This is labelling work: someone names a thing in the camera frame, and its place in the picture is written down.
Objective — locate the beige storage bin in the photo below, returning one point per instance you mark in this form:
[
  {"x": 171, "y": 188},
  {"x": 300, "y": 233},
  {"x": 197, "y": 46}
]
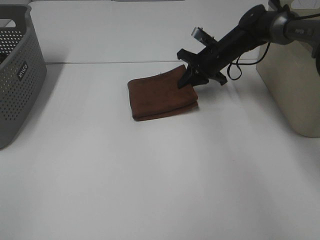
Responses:
[{"x": 291, "y": 76}]

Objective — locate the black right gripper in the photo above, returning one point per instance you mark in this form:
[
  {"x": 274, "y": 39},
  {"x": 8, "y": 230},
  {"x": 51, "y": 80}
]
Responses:
[{"x": 208, "y": 63}]

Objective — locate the brown towel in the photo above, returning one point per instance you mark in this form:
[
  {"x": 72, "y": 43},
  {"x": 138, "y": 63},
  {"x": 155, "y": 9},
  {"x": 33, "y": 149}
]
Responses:
[{"x": 159, "y": 96}]

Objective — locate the grey perforated plastic basket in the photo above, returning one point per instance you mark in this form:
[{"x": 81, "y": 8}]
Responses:
[{"x": 22, "y": 70}]

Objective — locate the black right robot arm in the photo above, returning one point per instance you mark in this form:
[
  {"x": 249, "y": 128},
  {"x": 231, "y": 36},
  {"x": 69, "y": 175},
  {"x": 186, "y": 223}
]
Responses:
[{"x": 256, "y": 27}]

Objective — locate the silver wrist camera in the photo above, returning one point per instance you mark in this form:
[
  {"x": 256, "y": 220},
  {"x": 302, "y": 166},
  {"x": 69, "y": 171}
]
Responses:
[{"x": 201, "y": 36}]

